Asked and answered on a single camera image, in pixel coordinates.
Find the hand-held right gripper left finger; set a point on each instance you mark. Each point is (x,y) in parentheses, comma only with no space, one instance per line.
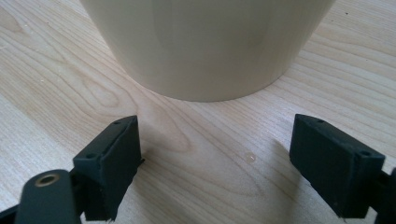
(109,168)

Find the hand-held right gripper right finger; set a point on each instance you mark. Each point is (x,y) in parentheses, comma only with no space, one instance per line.
(336,174)

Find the beige pot with perforated insert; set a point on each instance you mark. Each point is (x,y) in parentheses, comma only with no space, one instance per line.
(205,46)

